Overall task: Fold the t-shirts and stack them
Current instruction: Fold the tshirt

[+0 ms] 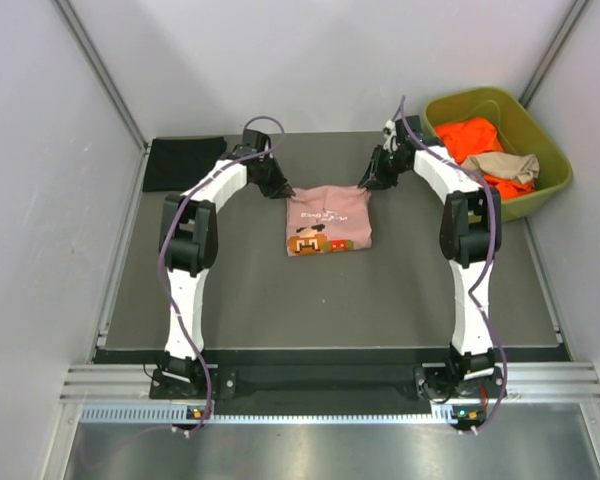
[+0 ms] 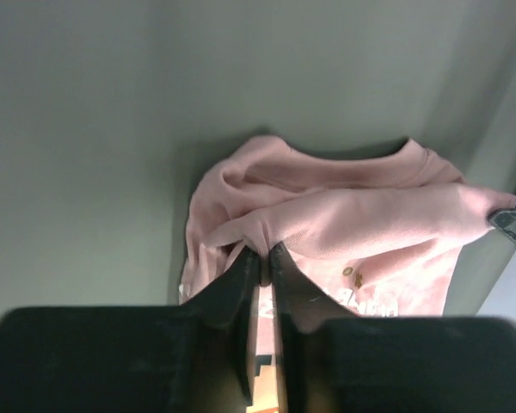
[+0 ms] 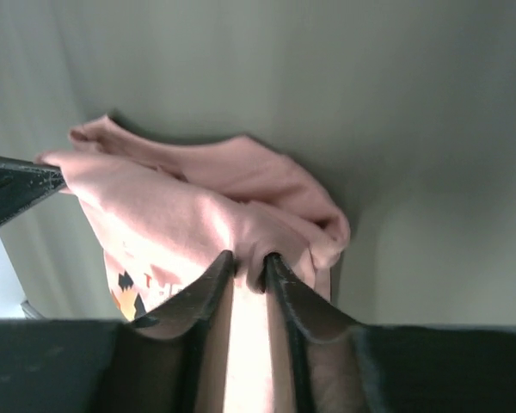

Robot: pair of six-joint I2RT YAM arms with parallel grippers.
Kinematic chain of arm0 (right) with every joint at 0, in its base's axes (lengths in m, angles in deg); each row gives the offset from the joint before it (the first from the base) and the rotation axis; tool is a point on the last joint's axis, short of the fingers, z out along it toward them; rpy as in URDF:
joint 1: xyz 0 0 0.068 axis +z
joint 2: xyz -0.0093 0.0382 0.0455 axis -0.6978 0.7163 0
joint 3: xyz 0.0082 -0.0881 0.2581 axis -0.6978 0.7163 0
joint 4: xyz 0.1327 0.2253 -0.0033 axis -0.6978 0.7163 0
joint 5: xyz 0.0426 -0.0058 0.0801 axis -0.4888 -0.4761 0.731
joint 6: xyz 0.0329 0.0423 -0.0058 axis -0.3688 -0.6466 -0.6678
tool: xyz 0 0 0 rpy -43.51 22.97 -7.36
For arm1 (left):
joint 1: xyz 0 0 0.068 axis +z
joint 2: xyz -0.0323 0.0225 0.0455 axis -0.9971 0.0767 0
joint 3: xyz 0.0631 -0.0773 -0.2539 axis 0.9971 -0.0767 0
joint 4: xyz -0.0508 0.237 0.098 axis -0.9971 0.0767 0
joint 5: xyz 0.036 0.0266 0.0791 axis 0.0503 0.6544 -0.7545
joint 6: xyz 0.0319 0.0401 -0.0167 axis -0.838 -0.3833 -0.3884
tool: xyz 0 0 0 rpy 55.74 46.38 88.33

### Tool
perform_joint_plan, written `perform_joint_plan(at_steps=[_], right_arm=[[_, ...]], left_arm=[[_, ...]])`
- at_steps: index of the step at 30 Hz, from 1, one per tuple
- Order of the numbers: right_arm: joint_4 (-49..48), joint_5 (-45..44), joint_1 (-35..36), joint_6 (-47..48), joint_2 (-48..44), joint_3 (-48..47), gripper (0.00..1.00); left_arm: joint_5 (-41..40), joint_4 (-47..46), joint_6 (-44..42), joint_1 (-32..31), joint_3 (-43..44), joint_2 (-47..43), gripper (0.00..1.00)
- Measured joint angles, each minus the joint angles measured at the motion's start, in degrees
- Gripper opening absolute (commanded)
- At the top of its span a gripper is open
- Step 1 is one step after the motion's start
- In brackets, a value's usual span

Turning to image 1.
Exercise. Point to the right aluminium corner post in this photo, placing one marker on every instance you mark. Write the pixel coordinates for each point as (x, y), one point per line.
(575, 13)

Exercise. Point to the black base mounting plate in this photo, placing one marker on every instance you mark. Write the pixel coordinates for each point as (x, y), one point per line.
(320, 382)

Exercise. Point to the grey slotted cable duct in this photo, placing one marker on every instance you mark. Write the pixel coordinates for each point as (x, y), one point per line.
(190, 415)

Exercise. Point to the folded black t shirt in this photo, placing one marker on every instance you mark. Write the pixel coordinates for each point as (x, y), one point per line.
(179, 164)

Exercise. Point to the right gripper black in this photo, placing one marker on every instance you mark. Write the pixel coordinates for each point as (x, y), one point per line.
(375, 178)

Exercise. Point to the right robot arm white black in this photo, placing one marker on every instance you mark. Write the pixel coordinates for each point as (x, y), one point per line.
(469, 237)

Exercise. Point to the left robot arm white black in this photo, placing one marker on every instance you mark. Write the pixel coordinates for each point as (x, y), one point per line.
(189, 245)

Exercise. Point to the left aluminium corner post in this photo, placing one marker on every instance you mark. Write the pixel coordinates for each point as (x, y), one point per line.
(87, 47)

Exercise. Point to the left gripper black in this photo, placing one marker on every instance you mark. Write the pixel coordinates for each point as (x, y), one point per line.
(279, 186)

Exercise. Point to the orange t shirt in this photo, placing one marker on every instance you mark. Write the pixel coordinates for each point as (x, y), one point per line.
(475, 136)

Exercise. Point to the beige t shirt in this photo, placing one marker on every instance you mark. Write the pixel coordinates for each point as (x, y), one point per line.
(521, 169)

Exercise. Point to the olive green plastic bin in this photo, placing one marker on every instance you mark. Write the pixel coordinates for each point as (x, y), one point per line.
(518, 133)

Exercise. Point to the pink t shirt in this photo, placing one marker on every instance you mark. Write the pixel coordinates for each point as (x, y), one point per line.
(328, 219)

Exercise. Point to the aluminium corner post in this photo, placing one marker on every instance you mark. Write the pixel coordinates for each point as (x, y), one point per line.
(575, 13)
(87, 47)

